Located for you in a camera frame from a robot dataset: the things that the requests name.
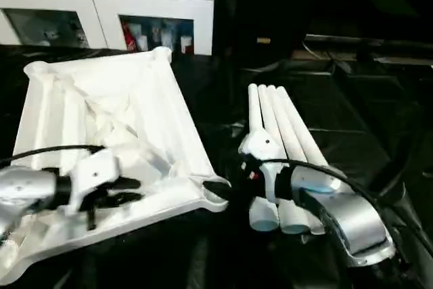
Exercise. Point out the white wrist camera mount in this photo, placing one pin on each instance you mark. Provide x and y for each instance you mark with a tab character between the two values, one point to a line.
94	167
264	143

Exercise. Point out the white plastic table leg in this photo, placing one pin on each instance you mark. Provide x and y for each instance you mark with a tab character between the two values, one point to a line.
293	116
281	119
253	106
267	109

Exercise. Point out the black television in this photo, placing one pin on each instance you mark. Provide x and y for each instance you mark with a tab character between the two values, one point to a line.
372	38

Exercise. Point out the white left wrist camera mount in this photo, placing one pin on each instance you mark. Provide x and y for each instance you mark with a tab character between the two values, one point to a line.
94	167

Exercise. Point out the white flat board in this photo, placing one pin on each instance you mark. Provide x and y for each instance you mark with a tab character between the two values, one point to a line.
406	61

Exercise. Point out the black case with label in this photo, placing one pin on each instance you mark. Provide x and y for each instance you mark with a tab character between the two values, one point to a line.
257	4

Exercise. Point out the black plastic mat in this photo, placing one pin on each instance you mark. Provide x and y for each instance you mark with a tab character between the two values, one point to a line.
338	116

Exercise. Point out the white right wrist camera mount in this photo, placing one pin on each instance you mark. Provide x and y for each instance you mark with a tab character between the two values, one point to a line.
264	143

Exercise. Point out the white plastic table top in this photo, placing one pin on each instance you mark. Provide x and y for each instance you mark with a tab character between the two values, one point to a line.
118	106

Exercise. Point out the white glass-door cabinet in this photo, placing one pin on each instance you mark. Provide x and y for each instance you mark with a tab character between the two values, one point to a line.
101	4

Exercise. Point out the red white bottle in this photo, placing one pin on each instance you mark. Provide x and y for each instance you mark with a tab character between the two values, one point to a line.
130	40

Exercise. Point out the white cup with red label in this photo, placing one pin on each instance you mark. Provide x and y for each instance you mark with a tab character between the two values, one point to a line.
186	44

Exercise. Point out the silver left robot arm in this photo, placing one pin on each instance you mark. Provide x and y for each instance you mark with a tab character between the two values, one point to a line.
23	184

